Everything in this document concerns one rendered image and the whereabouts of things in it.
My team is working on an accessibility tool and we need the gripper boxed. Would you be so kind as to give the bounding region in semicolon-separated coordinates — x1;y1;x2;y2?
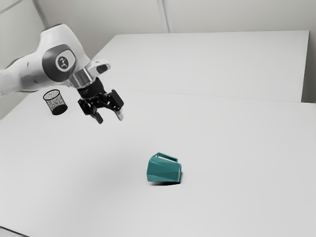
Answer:
77;77;124;124

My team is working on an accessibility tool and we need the teal faceted mug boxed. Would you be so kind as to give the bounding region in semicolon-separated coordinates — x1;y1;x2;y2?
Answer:
146;152;183;184

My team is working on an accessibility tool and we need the black mesh pen holder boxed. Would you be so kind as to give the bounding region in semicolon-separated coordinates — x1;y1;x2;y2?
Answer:
42;89;68;116

